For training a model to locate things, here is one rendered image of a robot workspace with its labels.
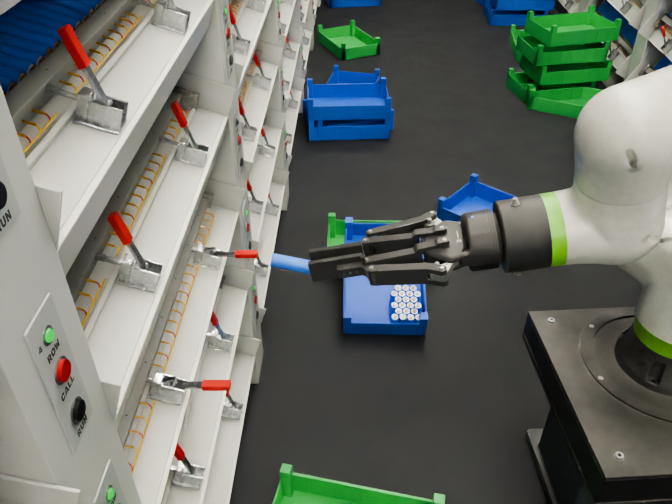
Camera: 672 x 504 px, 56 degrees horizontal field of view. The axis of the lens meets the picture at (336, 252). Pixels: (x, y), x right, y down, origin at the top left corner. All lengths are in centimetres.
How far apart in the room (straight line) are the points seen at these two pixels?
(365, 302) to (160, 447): 91
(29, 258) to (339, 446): 100
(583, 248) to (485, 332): 84
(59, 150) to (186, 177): 34
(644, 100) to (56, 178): 55
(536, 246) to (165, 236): 44
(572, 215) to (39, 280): 58
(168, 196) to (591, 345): 71
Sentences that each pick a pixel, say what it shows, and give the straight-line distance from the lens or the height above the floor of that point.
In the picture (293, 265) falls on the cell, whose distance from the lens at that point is 82.
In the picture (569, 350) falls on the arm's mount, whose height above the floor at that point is 35.
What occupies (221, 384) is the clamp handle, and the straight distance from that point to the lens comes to 81.
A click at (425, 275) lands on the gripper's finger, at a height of 62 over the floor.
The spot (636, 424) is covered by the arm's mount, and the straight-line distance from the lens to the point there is 104.
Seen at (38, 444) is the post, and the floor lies 75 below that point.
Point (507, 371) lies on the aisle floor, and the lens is 153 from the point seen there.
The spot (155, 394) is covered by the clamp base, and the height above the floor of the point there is 48.
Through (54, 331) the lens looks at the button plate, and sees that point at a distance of 47.
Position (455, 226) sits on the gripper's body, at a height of 64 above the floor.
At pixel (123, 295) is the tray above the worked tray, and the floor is 66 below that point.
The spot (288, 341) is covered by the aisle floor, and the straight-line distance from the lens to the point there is 155.
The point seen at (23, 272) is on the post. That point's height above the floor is 86.
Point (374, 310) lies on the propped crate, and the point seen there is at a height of 2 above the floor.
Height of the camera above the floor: 110
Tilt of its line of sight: 37 degrees down
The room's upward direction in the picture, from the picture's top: straight up
